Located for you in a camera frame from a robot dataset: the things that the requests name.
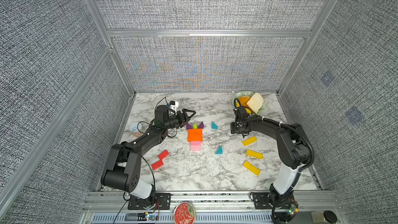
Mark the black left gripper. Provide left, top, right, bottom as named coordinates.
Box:
left=164, top=109, right=195, bottom=130

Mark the orange rectangle block top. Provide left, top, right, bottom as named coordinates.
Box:
left=188, top=129, right=203, bottom=135

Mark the orange rectangle block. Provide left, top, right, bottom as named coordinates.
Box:
left=188, top=132, right=203, bottom=139
left=188, top=129, right=203, bottom=135

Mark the teal triangle block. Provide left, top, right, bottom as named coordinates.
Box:
left=211, top=122, right=218, bottom=130
left=215, top=146, right=223, bottom=155

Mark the pink rectangle block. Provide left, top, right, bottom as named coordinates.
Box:
left=190, top=146, right=201, bottom=151
left=190, top=141, right=202, bottom=147

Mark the orange rectangle block diagonal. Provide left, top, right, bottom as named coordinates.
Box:
left=188, top=136, right=203, bottom=142

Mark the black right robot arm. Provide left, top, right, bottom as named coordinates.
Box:
left=230, top=98, right=315, bottom=207

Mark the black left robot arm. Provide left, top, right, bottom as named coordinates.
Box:
left=101, top=105, right=196, bottom=200

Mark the orange round food toy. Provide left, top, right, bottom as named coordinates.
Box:
left=238, top=95, right=251, bottom=107

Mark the beige bread slice toy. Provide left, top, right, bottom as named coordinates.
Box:
left=247, top=93, right=264, bottom=114

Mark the green glass plate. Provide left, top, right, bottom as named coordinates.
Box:
left=233, top=91, right=267, bottom=114

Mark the yellow rectangle block far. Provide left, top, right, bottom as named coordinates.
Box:
left=242, top=136, right=257, bottom=146

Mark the yellow rectangle block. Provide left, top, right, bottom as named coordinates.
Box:
left=243, top=161, right=261, bottom=176
left=242, top=136, right=257, bottom=146
left=246, top=149, right=263, bottom=160

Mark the yellow rectangle block middle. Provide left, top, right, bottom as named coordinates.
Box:
left=246, top=149, right=263, bottom=160

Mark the red rectangle block upper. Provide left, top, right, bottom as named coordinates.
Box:
left=158, top=150, right=170, bottom=160

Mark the red rectangle block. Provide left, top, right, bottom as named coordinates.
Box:
left=158, top=150, right=170, bottom=160
left=151, top=160, right=164, bottom=170

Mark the white round object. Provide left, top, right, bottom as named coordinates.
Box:
left=129, top=122, right=143, bottom=138

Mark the yellow rectangle block near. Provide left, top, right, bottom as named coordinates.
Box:
left=243, top=161, right=261, bottom=176

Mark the red rectangle block lower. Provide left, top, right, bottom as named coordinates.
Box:
left=151, top=160, right=164, bottom=170

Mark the red round tin lid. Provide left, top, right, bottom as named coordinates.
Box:
left=174, top=202, right=196, bottom=224

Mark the black knob on box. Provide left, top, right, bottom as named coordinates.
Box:
left=311, top=211, right=338, bottom=224

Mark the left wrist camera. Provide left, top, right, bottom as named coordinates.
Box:
left=167, top=101, right=179, bottom=113

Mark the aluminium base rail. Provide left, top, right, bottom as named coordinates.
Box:
left=77, top=189, right=349, bottom=224

